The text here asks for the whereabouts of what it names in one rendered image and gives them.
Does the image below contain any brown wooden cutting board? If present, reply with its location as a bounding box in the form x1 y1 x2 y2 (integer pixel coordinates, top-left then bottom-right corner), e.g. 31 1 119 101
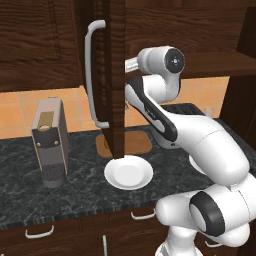
95 130 154 160

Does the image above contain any dark wood open cabinet door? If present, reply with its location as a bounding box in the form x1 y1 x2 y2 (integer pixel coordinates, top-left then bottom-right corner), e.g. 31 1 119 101
77 0 127 160

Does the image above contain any dark wood cabinet shelf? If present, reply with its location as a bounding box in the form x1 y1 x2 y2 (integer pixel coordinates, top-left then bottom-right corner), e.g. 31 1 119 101
124 0 256 81

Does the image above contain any dark wood closed cabinet door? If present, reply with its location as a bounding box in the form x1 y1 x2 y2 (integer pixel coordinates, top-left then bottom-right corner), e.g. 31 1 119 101
0 0 84 93

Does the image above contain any white round plate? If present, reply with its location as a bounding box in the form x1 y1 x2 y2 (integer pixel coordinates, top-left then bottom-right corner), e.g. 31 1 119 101
103 154 155 191
188 154 208 176

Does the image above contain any black ribbed appliance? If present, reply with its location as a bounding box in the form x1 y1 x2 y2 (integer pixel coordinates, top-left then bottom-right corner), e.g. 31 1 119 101
161 102 206 117

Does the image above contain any grey coffee machine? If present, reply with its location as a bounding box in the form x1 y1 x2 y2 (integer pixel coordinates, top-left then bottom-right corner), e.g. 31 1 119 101
31 96 70 190

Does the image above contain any small white cup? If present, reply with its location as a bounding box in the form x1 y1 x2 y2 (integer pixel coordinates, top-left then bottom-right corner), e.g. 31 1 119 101
204 106 215 118

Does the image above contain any dark wood drawer front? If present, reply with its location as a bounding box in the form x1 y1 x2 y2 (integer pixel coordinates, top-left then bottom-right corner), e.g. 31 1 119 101
96 205 169 256
0 217 98 256

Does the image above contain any dark wood tall side panel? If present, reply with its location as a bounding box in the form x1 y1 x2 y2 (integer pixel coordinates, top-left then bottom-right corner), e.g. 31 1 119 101
219 6 256 152

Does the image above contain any long white cabinet door handle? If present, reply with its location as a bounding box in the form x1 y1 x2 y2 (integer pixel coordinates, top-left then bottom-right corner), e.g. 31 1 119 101
83 19 110 130

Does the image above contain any white curved drawer handle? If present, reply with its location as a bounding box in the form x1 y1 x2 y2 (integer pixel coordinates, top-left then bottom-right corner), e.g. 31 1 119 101
24 224 55 240
130 207 157 221
204 239 224 249

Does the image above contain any white upright cupboard handle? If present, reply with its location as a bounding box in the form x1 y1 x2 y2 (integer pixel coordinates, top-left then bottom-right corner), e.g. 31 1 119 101
101 234 108 256

